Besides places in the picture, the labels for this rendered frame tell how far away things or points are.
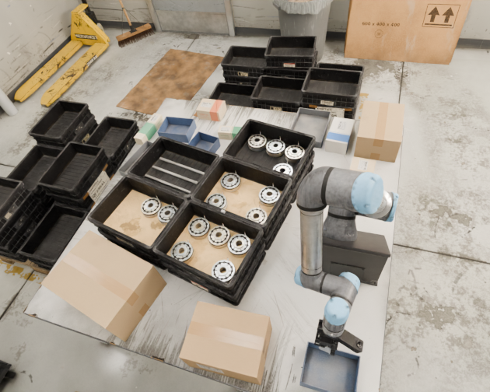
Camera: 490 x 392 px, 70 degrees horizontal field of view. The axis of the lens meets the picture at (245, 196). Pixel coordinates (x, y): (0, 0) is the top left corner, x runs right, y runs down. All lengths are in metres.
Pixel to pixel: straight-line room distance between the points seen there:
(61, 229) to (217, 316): 1.64
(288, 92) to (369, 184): 2.11
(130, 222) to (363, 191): 1.20
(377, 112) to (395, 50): 2.01
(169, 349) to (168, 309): 0.17
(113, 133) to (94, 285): 1.69
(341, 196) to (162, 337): 1.02
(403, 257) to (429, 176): 0.75
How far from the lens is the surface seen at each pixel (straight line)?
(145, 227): 1.79
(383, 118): 2.10
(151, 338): 1.69
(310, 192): 1.06
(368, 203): 1.02
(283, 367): 1.56
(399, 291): 2.49
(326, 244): 1.43
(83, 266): 1.73
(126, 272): 1.62
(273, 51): 3.32
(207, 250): 1.63
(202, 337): 1.46
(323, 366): 1.56
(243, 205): 1.72
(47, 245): 2.79
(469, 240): 2.80
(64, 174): 2.80
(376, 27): 4.04
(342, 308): 1.21
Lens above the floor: 2.23
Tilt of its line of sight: 53 degrees down
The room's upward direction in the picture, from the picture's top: 12 degrees counter-clockwise
